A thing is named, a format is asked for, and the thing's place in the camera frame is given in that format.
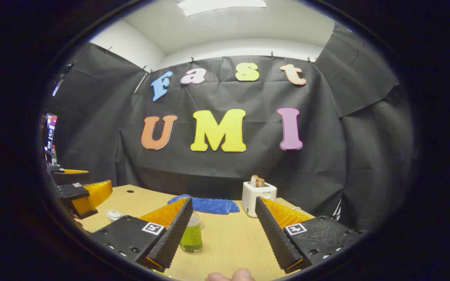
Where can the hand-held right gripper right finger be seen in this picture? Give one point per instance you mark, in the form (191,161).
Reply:
(275,240)

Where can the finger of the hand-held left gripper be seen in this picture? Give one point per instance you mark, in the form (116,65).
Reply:
(68,178)
(92,195)

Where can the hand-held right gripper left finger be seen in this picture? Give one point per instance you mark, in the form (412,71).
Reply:
(172,240)

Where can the green label water bottle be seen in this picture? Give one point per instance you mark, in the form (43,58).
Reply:
(191,238)

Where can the red cap plastic bottle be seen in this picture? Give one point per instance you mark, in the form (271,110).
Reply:
(54,156)

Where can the computer monitor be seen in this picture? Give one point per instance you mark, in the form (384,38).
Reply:
(50,132)

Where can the blue towel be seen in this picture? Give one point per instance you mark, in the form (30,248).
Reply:
(209,205)

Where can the white toaster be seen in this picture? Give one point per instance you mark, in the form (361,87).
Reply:
(250,195)

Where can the toast bread slice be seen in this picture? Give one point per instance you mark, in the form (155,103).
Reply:
(257,181)

